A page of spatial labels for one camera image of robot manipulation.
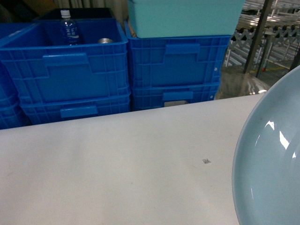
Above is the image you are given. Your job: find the silver metal can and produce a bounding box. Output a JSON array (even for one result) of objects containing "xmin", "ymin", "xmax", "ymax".
[{"xmin": 97, "ymin": 38, "xmax": 114, "ymax": 44}]

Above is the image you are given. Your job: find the roller conveyor rack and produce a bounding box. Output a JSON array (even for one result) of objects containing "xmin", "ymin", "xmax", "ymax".
[{"xmin": 224, "ymin": 0, "xmax": 300, "ymax": 76}]

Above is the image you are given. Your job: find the lower middle blue crate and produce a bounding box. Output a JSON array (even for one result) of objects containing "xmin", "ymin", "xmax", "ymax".
[{"xmin": 21, "ymin": 93, "xmax": 130, "ymax": 125}]

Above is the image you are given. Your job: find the upper left blue crate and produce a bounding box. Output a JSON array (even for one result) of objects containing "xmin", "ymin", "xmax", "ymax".
[{"xmin": 0, "ymin": 22, "xmax": 33, "ymax": 99}]

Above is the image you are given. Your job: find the lower left blue crate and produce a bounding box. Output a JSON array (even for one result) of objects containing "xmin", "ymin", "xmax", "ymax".
[{"xmin": 0, "ymin": 96, "xmax": 30, "ymax": 129}]

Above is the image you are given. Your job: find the lower right blue crate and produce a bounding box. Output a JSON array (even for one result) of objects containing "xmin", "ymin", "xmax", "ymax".
[{"xmin": 131, "ymin": 82, "xmax": 220, "ymax": 111}]

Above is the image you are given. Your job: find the light blue oval tray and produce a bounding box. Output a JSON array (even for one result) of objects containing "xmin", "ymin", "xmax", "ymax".
[{"xmin": 232, "ymin": 67, "xmax": 300, "ymax": 225}]

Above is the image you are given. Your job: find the upper right blue crate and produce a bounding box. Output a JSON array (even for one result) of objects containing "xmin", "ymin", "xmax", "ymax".
[{"xmin": 124, "ymin": 21, "xmax": 230, "ymax": 89}]

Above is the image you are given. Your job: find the upper middle blue crate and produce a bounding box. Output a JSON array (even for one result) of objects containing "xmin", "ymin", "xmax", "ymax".
[{"xmin": 0, "ymin": 19, "xmax": 130, "ymax": 104}]

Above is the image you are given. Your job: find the clear water bottle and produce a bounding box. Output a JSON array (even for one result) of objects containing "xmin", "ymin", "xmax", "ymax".
[{"xmin": 60, "ymin": 9, "xmax": 81, "ymax": 45}]

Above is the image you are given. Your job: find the teal storage box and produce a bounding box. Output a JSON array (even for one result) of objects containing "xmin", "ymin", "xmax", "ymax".
[{"xmin": 127, "ymin": 0, "xmax": 245, "ymax": 38}]

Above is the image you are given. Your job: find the blue crate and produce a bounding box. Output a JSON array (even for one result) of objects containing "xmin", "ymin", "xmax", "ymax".
[
  {"xmin": 0, "ymin": 96, "xmax": 30, "ymax": 129},
  {"xmin": 0, "ymin": 19, "xmax": 130, "ymax": 104},
  {"xmin": 0, "ymin": 22, "xmax": 33, "ymax": 99},
  {"xmin": 21, "ymin": 93, "xmax": 130, "ymax": 125},
  {"xmin": 124, "ymin": 21, "xmax": 230, "ymax": 89},
  {"xmin": 131, "ymin": 82, "xmax": 220, "ymax": 111}
]

